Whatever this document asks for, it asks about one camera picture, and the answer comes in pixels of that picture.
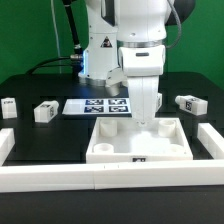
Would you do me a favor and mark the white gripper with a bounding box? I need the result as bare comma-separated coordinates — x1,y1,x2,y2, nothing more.
119,45,166,122

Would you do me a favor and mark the white square tabletop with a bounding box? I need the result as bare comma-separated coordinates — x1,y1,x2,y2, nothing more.
86,117,193,164

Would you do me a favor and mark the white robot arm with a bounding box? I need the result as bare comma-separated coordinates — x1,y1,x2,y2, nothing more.
79,0,196,124

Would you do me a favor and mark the white sheet with tags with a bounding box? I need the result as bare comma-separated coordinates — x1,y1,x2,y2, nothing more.
63,98,131,115

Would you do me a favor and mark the black cable hose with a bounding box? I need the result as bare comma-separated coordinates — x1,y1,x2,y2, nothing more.
25,0,84,75

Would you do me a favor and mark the white right barrier wall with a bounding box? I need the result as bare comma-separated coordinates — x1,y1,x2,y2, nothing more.
197,123,224,160

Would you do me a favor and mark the white barrier wall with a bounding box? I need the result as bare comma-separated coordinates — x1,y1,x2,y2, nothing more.
0,128,15,167
0,160,224,193
197,123,224,160

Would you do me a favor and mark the grey thin cable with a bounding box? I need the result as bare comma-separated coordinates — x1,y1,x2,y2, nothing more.
50,0,63,75

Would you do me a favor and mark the white front barrier wall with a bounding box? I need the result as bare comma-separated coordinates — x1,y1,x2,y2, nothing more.
0,160,224,193

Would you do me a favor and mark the white left barrier wall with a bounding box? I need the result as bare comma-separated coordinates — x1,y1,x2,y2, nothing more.
0,128,15,167

